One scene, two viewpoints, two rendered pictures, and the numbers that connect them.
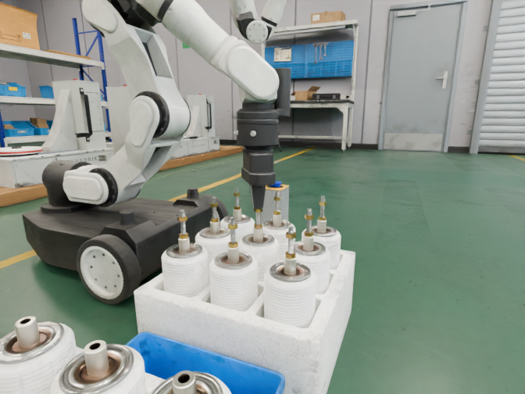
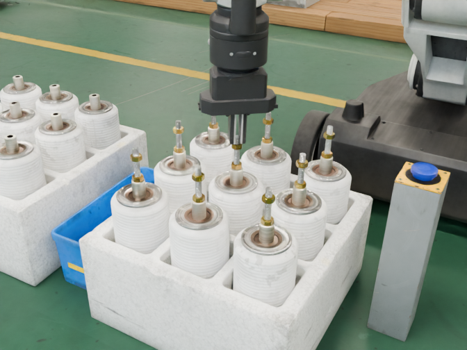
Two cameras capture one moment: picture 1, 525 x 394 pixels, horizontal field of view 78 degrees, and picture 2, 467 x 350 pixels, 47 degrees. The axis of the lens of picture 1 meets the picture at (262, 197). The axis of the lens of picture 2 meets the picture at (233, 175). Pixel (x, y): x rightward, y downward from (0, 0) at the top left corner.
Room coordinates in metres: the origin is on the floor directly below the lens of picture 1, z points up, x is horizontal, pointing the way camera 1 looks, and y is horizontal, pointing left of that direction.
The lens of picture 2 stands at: (0.77, -0.79, 0.74)
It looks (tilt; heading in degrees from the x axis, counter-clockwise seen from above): 30 degrees down; 95
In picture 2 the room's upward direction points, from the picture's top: 1 degrees clockwise
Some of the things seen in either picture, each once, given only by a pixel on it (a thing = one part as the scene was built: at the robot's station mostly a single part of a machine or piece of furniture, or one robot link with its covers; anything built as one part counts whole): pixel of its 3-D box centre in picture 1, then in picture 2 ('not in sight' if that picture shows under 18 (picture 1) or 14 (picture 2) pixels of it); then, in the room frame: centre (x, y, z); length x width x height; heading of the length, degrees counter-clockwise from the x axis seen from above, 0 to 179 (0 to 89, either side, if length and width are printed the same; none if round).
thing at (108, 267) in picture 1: (108, 269); (313, 149); (0.85, 0.44, 0.10); 0.20 x 0.05 x 0.20; 68
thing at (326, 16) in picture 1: (328, 19); not in sight; (5.43, -1.00, 1.96); 0.46 x 0.28 x 0.16; 64
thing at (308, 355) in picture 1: (258, 302); (235, 255); (0.69, 0.01, 0.09); 0.39 x 0.39 x 0.18; 66
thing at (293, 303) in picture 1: (289, 315); (143, 239); (0.54, -0.05, 0.16); 0.10 x 0.10 x 0.18
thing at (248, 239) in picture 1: (258, 240); (235, 182); (0.69, 0.01, 0.25); 0.08 x 0.08 x 0.01
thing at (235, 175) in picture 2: (258, 234); (236, 176); (0.69, 0.01, 0.26); 0.02 x 0.02 x 0.03
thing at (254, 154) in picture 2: (215, 233); (266, 155); (0.74, 0.12, 0.25); 0.08 x 0.08 x 0.01
